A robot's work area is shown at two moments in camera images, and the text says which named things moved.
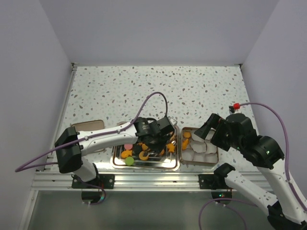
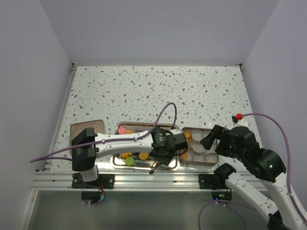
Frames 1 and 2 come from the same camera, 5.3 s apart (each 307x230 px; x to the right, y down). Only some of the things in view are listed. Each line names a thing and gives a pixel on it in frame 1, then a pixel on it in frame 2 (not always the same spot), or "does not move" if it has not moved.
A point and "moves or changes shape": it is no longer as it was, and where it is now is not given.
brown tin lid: (89, 126) does not move
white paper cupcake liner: (196, 137) does not move
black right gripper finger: (212, 122) -> (215, 133)
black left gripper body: (158, 144) -> (165, 158)
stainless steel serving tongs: (177, 129) moves or changes shape
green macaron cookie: (129, 161) does not move
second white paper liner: (198, 146) does not move
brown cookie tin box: (195, 150) does not move
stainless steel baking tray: (138, 156) does not move
